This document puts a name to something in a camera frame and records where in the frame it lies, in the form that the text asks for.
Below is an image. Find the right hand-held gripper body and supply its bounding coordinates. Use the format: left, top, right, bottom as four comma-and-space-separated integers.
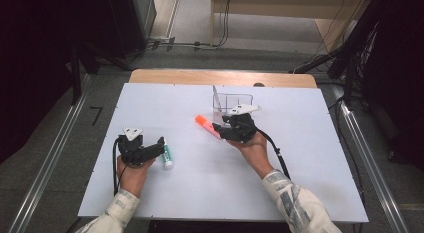
221, 103, 263, 144

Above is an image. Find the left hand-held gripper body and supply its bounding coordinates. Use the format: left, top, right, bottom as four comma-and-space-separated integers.
115, 126, 149, 168

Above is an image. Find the orange highlighter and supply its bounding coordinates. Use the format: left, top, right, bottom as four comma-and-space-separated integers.
194, 114, 223, 140

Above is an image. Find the white green glue stick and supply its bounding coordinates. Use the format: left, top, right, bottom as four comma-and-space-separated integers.
160, 141, 175, 170

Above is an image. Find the clear plastic organizer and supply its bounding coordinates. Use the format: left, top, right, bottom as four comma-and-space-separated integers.
212, 92, 255, 127

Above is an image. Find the person's left hand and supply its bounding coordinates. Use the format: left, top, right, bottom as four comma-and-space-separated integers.
116, 155, 157, 198

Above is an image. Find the person's right hand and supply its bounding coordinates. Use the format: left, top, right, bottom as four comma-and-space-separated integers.
227, 130, 275, 180

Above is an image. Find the wooden table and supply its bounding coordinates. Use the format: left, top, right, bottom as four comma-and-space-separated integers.
128, 68, 318, 90

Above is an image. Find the white table board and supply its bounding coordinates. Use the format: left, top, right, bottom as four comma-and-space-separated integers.
77, 82, 370, 224

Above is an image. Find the black tripod stand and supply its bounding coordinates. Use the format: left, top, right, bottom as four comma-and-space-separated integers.
64, 39, 134, 107

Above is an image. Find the black cabinet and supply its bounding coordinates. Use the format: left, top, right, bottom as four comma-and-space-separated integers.
108, 0, 158, 60

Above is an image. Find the light wooden furniture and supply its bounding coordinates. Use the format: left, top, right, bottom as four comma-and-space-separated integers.
209, 0, 373, 54

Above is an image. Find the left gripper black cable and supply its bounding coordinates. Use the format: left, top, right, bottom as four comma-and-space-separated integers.
111, 135, 130, 197

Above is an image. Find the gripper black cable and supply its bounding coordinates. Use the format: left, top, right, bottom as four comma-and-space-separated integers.
111, 135, 130, 197
255, 127, 292, 181

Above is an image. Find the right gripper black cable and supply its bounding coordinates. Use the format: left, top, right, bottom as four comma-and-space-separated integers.
255, 127, 292, 181

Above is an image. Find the metal floor rail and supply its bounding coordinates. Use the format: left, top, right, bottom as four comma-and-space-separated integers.
331, 84, 412, 233
7, 73, 93, 233

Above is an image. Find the floor power cable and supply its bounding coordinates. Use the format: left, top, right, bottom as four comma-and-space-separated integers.
128, 0, 233, 66

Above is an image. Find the black stand with cables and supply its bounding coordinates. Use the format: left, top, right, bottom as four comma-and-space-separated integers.
289, 12, 381, 111

